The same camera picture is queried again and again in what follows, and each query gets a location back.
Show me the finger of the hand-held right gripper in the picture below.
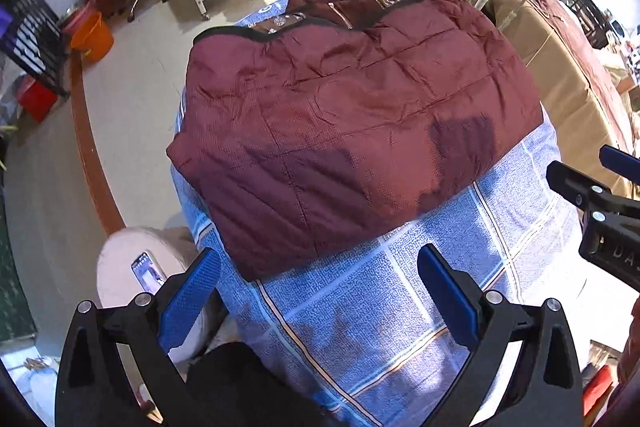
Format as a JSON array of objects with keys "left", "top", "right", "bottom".
[
  {"left": 599, "top": 145, "right": 640, "bottom": 184},
  {"left": 546, "top": 161, "right": 621, "bottom": 214}
]

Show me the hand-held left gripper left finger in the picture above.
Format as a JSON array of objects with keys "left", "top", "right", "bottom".
[{"left": 54, "top": 247, "right": 223, "bottom": 427}]

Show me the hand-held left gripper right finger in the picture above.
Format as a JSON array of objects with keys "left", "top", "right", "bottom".
[{"left": 417, "top": 244, "right": 584, "bottom": 427}]

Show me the maroon quilted jacket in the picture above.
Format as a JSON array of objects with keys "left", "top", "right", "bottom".
[{"left": 166, "top": 0, "right": 545, "bottom": 282}]

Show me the blue checked blanket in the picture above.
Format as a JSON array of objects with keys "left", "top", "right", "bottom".
[{"left": 170, "top": 0, "right": 587, "bottom": 427}]

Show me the smartphone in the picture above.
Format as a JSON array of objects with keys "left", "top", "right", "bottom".
[{"left": 131, "top": 252, "right": 166, "bottom": 295}]

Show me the white round stool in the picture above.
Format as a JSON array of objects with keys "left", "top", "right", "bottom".
[{"left": 96, "top": 227, "right": 237, "bottom": 360}]

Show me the beige sofa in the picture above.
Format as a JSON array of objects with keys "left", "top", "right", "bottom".
[{"left": 472, "top": 0, "right": 637, "bottom": 200}]

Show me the orange plastic bucket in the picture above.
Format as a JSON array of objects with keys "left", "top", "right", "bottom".
[{"left": 70, "top": 13, "right": 115, "bottom": 60}]

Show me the black metal rack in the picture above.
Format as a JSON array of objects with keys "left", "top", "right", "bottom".
[{"left": 0, "top": 0, "right": 71, "bottom": 98}]

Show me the pink plastic basin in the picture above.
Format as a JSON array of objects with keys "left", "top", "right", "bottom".
[{"left": 62, "top": 0, "right": 99, "bottom": 34}]

